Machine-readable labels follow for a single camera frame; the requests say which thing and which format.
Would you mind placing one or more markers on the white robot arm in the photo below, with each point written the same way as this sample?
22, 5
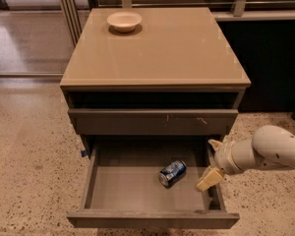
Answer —
270, 148

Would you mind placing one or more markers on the taupe drawer cabinet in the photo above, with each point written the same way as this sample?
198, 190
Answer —
175, 59

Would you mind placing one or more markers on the blue pepsi can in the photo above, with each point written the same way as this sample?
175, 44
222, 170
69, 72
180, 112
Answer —
172, 173

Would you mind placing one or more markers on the white ceramic bowl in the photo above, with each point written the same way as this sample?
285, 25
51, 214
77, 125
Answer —
124, 21

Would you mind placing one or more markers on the open middle drawer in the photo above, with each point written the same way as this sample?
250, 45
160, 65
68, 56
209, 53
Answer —
123, 191

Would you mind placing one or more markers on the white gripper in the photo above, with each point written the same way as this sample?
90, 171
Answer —
223, 156

